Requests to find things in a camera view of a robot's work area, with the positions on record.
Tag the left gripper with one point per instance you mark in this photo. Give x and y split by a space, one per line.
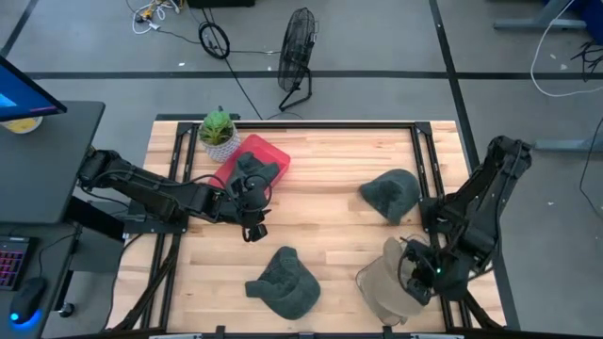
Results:
249 202

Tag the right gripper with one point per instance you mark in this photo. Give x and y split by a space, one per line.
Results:
421 263

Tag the beige hat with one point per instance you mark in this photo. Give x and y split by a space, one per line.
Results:
381 292

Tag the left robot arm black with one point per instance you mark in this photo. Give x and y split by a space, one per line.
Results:
151 193

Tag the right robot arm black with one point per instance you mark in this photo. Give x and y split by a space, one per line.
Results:
476 221

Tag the dark green hat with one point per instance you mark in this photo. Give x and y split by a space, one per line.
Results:
391 193
292 292
249 162

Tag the pink plastic bin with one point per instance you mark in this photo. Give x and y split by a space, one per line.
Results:
264 148

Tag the potted succulent patterned pot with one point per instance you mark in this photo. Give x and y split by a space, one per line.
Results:
216 129

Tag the black floor fan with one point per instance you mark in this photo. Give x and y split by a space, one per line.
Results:
296 47

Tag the black caster wheel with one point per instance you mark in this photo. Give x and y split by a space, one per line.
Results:
67 311

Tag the grey desk foot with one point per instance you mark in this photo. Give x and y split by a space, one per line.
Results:
537 23
565 145

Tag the black computer desk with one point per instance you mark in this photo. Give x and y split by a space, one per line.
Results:
47 165

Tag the black computer mouse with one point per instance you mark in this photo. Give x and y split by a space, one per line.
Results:
27 296

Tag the backlit keyboard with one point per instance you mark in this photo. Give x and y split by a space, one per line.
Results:
11 263

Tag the yellow round object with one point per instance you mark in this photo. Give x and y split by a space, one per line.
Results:
21 126

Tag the computer monitor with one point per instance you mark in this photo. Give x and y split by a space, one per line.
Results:
19 94

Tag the blue object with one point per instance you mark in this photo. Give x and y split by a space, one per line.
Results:
594 14

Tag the black metal table frame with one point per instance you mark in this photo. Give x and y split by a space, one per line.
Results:
301 124

